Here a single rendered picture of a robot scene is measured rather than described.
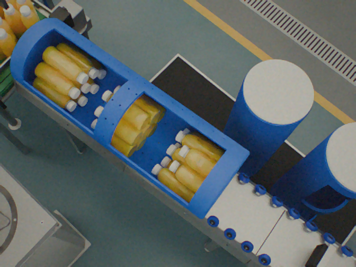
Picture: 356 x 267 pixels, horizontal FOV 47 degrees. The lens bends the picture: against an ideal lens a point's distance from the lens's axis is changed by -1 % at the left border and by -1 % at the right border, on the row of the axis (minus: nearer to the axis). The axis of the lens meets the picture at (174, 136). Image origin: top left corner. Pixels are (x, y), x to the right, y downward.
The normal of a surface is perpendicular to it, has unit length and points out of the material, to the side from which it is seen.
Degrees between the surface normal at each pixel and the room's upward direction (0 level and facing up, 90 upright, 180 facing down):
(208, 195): 38
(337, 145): 0
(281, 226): 0
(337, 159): 0
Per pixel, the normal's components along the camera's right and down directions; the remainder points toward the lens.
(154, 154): 0.15, -0.48
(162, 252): 0.02, -0.33
